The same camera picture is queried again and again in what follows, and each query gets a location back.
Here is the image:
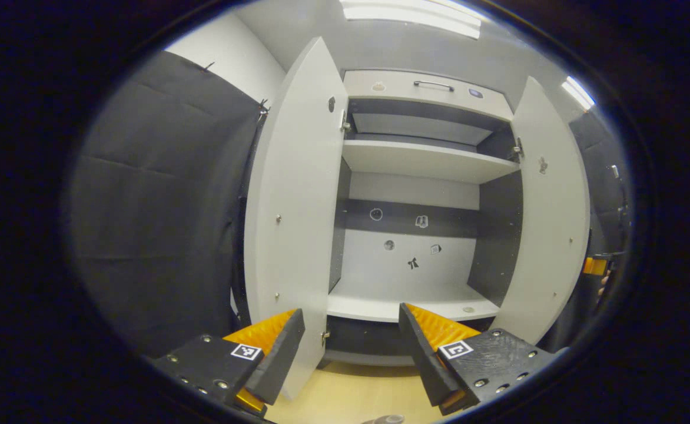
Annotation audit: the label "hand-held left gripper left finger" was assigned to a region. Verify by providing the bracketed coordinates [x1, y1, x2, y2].
[151, 308, 306, 416]

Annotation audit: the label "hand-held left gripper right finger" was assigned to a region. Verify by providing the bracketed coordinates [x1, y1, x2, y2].
[398, 303, 560, 416]

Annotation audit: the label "grey cabinet door diamond stickers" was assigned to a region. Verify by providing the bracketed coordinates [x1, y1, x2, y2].
[489, 75, 592, 345]

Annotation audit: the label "grey cabinet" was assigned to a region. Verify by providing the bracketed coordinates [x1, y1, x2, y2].
[324, 69, 525, 367]

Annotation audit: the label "grey cabinet door checkered sticker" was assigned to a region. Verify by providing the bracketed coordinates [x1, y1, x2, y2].
[244, 37, 349, 401]

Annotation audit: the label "grey cabinet shelf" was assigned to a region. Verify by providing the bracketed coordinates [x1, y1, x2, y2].
[342, 140, 521, 184]
[326, 283, 502, 323]

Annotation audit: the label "ceiling light panel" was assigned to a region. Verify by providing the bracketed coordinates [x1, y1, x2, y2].
[562, 77, 594, 111]
[339, 0, 481, 39]

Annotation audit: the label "grey top drawer front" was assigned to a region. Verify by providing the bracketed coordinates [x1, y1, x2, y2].
[343, 69, 515, 121]

